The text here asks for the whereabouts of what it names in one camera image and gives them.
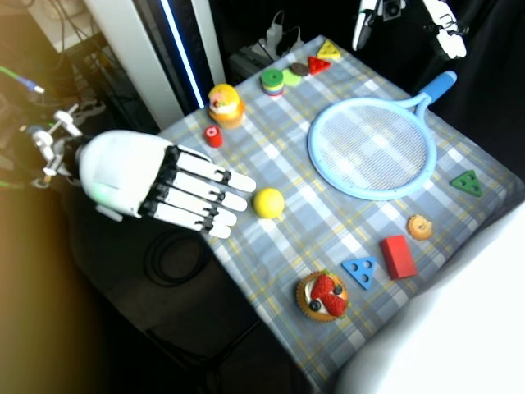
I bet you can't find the light blue toy racket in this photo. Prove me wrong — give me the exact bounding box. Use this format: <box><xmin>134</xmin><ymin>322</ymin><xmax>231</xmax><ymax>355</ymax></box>
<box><xmin>307</xmin><ymin>70</ymin><xmax>459</xmax><ymax>202</ymax></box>

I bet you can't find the power strip with white plugs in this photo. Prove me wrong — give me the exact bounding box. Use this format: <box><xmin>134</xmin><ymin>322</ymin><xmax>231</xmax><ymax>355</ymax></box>
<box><xmin>229</xmin><ymin>10</ymin><xmax>307</xmax><ymax>79</ymax></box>

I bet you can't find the yellow orange toy cupcake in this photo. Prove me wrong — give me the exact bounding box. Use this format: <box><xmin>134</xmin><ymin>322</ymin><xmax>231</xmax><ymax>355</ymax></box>
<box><xmin>207</xmin><ymin>83</ymin><xmax>247</xmax><ymax>131</ymax></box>

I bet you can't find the green cable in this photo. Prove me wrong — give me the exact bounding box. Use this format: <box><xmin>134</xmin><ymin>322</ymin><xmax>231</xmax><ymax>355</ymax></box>
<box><xmin>0</xmin><ymin>65</ymin><xmax>46</xmax><ymax>95</ymax></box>

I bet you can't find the black coiled cable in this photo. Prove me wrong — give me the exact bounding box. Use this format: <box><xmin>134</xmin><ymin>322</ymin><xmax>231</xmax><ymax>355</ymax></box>
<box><xmin>142</xmin><ymin>231</ymin><xmax>208</xmax><ymax>288</ymax></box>

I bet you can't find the toy cookie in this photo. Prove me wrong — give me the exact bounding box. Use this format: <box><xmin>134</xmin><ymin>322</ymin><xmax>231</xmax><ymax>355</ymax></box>
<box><xmin>406</xmin><ymin>213</ymin><xmax>434</xmax><ymax>241</ymax></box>

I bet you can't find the light green disc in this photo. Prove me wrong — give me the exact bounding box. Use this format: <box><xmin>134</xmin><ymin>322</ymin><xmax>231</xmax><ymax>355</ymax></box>
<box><xmin>281</xmin><ymin>67</ymin><xmax>304</xmax><ymax>88</ymax></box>

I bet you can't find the white robot body shell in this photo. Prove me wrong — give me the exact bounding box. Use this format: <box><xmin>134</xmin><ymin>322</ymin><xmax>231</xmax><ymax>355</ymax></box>
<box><xmin>334</xmin><ymin>196</ymin><xmax>525</xmax><ymax>394</ymax></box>

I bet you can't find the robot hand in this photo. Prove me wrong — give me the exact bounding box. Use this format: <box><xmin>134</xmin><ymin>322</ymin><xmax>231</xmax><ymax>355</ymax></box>
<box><xmin>351</xmin><ymin>0</ymin><xmax>469</xmax><ymax>62</ymax></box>
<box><xmin>77</xmin><ymin>130</ymin><xmax>257</xmax><ymax>240</ymax></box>

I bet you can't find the toy strawberry tart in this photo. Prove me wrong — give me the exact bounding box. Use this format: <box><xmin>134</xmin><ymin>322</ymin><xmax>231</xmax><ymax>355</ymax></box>
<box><xmin>296</xmin><ymin>269</ymin><xmax>349</xmax><ymax>323</ymax></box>

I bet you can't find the blue checked tablecloth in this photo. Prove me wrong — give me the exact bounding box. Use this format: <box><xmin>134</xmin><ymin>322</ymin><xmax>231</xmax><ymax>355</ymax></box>
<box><xmin>157</xmin><ymin>34</ymin><xmax>525</xmax><ymax>393</ymax></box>

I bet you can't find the red rectangular block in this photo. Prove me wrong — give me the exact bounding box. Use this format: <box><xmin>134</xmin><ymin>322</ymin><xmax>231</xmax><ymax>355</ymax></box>
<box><xmin>379</xmin><ymin>235</ymin><xmax>419</xmax><ymax>281</ymax></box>

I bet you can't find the blue triangle block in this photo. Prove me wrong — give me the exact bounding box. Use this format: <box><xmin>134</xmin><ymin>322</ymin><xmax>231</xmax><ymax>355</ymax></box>
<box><xmin>341</xmin><ymin>256</ymin><xmax>379</xmax><ymax>291</ymax></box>

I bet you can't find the white column with blue light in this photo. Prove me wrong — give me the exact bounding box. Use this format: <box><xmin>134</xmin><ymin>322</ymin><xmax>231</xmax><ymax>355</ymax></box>
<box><xmin>84</xmin><ymin>0</ymin><xmax>226</xmax><ymax>131</ymax></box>

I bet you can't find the yellow triangle block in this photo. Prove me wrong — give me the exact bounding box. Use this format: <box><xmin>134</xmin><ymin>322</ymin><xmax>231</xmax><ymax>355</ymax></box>
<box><xmin>317</xmin><ymin>39</ymin><xmax>343</xmax><ymax>61</ymax></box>

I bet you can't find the green triangle block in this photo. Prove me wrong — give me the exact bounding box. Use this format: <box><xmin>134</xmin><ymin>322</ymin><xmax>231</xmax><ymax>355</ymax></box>
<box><xmin>450</xmin><ymin>169</ymin><xmax>485</xmax><ymax>199</ymax></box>

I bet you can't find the yellow ball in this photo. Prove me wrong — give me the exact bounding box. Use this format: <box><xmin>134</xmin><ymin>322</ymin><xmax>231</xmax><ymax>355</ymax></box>
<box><xmin>252</xmin><ymin>187</ymin><xmax>285</xmax><ymax>219</ymax></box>

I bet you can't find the red triangle block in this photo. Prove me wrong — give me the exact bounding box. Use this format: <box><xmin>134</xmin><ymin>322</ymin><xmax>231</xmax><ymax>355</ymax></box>
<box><xmin>307</xmin><ymin>56</ymin><xmax>332</xmax><ymax>76</ymax></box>

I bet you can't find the red toy cylinder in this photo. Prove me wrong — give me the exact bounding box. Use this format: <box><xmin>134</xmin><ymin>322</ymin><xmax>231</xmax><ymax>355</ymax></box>
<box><xmin>203</xmin><ymin>125</ymin><xmax>225</xmax><ymax>149</ymax></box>

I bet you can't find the coloured ring stack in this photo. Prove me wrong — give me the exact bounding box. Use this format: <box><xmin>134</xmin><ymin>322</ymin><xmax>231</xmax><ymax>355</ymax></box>
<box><xmin>260</xmin><ymin>68</ymin><xmax>285</xmax><ymax>98</ymax></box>

